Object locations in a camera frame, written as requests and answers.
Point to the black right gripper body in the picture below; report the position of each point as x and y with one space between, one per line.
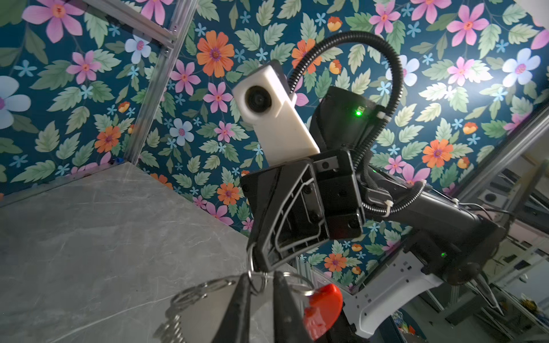
300 205

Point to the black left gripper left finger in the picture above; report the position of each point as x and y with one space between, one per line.
235 325

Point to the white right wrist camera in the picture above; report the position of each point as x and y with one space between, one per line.
267 104

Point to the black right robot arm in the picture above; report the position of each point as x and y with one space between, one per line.
448 243

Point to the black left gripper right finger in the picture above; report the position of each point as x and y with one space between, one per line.
288 323

